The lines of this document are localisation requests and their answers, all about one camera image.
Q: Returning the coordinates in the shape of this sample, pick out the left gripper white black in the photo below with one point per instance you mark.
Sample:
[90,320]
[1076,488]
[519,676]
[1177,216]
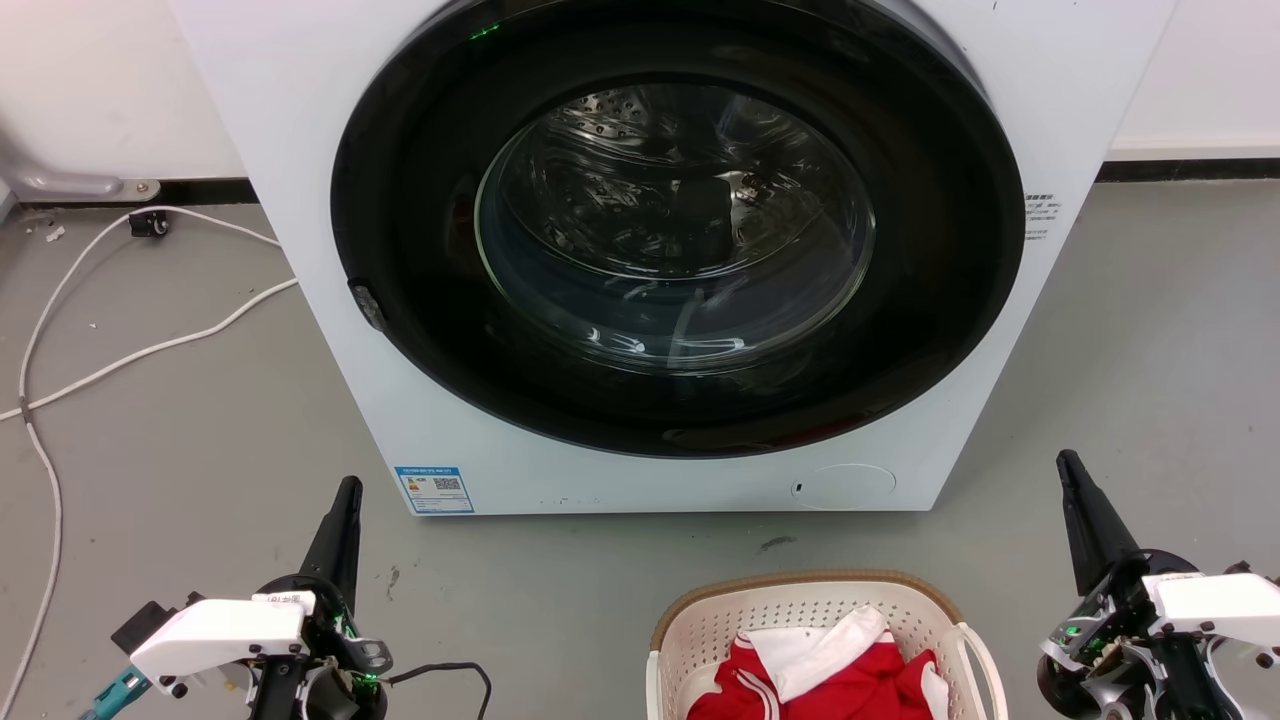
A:
[225,635]

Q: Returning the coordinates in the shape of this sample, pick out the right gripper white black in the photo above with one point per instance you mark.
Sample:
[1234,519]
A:
[1190,610]

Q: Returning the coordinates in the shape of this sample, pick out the white woven laundry basket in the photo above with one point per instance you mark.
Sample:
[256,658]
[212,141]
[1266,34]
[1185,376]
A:
[700,620]

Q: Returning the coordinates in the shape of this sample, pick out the blue energy label sticker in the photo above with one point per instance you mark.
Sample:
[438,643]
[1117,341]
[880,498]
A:
[434,490]

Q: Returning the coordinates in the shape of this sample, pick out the round white filter cover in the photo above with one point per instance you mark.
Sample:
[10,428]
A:
[850,485]

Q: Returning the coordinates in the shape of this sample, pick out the teal plastic connector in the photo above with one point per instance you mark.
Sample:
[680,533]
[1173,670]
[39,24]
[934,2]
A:
[115,695]

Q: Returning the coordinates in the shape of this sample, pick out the black round washer door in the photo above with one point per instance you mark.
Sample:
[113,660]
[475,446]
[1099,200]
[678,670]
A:
[930,300]

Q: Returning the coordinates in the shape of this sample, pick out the red and white garment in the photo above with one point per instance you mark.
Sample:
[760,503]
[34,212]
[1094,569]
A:
[860,680]

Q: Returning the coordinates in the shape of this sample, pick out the small printed warning sticker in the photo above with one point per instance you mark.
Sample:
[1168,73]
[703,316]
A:
[1039,214]

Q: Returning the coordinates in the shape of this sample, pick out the small black floor caster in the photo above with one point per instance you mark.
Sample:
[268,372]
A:
[148,223]

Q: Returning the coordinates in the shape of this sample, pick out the white front-load washing machine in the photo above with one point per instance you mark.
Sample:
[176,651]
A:
[1030,90]

